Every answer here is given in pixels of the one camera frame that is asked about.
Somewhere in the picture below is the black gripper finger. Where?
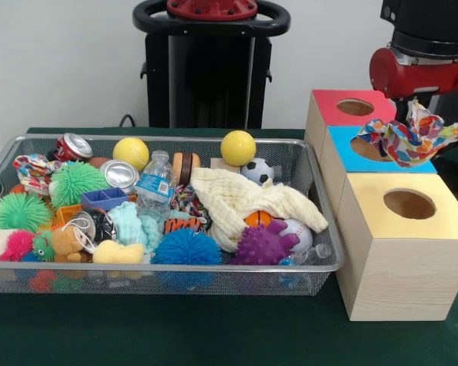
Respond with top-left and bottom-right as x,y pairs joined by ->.
422,93 -> 440,115
395,97 -> 414,129

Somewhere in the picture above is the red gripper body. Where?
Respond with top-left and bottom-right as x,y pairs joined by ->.
369,47 -> 458,101

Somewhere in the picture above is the multicoloured patterned cloth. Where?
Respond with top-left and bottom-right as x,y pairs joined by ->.
357,101 -> 458,169

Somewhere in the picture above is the wooden box with three holes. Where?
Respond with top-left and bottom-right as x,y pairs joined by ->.
304,89 -> 458,322

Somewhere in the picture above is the clear mesh bin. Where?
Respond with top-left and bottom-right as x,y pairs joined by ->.
0,133 -> 346,297

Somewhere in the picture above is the small soccer ball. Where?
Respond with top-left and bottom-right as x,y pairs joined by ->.
240,157 -> 276,187

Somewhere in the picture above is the smooth yellow ball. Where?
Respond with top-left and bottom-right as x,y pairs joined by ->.
220,130 -> 257,167

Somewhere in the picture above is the cream waffle cloth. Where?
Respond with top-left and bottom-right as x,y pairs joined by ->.
190,167 -> 329,253

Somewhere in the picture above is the purple spiky toy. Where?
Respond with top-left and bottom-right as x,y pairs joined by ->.
228,219 -> 301,267

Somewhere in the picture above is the blue spiky ball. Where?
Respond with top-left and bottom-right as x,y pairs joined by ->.
150,227 -> 223,266

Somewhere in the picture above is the yellow tennis-seam ball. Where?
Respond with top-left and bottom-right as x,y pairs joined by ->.
112,136 -> 150,172

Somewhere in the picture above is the silver drink can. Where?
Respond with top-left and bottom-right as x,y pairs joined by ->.
98,159 -> 141,195

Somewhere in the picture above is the dark green tablecloth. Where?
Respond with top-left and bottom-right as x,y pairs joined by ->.
0,127 -> 458,366

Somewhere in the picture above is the green spiky ball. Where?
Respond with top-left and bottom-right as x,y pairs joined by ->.
0,192 -> 53,233
48,160 -> 111,210

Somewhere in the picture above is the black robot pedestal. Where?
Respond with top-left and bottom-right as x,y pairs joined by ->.
132,0 -> 291,130

